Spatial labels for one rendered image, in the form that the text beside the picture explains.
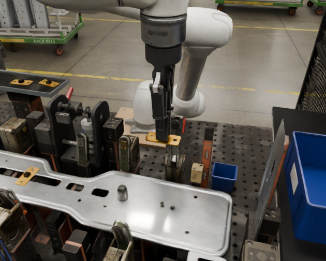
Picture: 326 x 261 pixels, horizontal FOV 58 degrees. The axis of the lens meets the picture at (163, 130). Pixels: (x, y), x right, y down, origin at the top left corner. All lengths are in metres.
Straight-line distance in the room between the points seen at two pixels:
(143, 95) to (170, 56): 0.98
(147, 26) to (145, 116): 1.07
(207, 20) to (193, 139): 0.77
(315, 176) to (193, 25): 0.64
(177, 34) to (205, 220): 0.53
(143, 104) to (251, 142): 0.63
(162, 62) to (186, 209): 0.47
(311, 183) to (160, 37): 0.67
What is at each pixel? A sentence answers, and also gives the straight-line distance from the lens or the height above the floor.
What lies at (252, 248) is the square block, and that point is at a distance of 0.78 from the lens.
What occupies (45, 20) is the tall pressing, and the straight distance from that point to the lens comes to 5.33.
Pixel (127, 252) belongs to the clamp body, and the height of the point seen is 1.04.
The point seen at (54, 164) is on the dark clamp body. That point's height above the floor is 0.90.
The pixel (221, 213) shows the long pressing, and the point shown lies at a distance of 0.90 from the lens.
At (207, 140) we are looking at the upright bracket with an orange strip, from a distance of 0.89.
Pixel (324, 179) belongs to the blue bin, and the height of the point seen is 1.03.
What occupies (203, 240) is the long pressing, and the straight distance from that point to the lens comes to 0.84.
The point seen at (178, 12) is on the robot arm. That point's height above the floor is 1.56.
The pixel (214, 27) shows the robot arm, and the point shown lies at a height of 1.39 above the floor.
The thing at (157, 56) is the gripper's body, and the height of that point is 1.47.
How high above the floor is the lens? 1.68
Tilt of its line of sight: 35 degrees down
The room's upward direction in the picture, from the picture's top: straight up
